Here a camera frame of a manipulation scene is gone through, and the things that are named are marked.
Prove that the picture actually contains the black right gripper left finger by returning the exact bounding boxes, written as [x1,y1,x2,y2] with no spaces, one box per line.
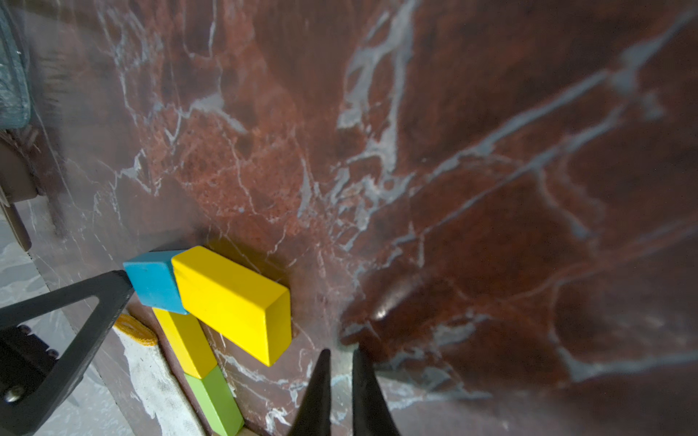
[288,349,332,436]

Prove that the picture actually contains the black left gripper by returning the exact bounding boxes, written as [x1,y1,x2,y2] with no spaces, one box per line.
[1,270,134,435]

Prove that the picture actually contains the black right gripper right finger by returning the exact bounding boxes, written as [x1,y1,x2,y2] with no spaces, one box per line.
[352,348,400,436]

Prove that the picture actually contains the teal block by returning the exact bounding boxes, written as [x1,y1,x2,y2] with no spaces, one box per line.
[123,250,188,314]

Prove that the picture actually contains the green block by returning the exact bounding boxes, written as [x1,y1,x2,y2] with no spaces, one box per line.
[185,367,245,436]

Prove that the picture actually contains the large yellow block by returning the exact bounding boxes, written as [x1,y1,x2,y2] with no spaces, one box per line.
[172,246,293,367]

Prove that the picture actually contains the white cotton glove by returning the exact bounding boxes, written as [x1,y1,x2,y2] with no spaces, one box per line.
[114,314,205,435]

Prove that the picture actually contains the blue glass vase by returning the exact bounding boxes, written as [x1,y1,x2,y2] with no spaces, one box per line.
[1,5,32,130]

